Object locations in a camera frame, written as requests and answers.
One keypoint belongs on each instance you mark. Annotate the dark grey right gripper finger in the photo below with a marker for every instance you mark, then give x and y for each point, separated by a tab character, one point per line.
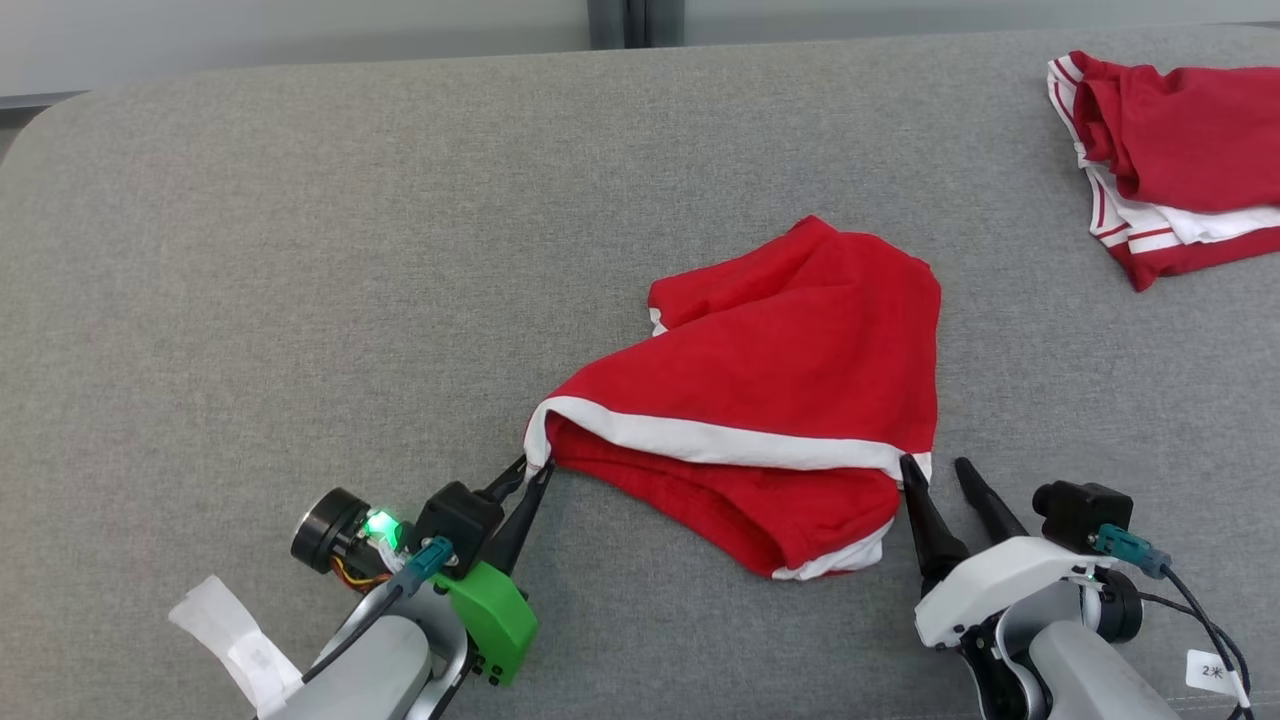
935	545
995	520

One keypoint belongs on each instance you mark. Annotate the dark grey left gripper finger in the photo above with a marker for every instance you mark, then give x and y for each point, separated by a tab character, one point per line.
505	482
520	530

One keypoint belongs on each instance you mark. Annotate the left gripper body with green band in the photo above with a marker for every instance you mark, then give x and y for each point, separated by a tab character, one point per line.
495	620

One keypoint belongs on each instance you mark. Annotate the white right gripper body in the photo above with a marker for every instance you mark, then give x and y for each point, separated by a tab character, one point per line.
990	580

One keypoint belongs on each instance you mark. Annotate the red shorts with white panels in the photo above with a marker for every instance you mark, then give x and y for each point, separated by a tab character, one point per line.
800	350

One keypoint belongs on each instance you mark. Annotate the red trousers with white stripes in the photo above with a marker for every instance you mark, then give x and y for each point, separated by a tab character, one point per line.
1190	140

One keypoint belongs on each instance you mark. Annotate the small white paper tag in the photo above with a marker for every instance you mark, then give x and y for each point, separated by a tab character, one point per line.
1210	672

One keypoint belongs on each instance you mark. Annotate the white tape label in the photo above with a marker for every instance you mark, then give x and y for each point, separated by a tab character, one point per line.
235	640

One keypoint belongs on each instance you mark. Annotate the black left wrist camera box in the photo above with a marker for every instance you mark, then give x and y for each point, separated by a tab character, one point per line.
455	520

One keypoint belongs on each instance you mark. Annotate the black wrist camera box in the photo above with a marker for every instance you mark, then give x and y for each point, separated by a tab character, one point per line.
455	520
1080	510

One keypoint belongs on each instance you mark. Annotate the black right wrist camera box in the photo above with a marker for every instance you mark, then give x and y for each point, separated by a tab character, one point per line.
1080	510

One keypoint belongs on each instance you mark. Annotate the grey partition post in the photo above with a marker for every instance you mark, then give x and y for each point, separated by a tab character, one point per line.
610	20

